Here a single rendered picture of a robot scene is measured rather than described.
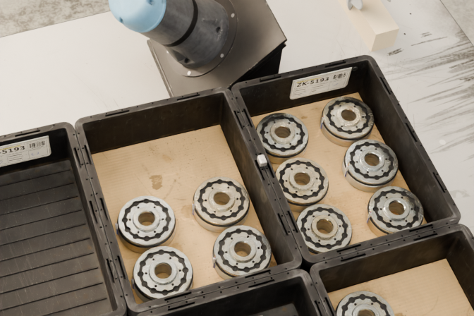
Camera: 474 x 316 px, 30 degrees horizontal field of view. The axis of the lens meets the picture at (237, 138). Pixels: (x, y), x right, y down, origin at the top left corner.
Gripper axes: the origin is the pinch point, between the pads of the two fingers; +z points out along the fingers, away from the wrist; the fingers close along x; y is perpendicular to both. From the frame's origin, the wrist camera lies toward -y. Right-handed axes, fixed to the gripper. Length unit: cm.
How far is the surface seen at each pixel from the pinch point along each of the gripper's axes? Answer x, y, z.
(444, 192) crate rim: -20, 62, -19
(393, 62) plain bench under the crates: 0.5, 16.6, 4.3
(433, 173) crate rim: -19, 57, -17
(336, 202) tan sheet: -34, 53, -9
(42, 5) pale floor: -59, -93, 75
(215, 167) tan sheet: -53, 38, -9
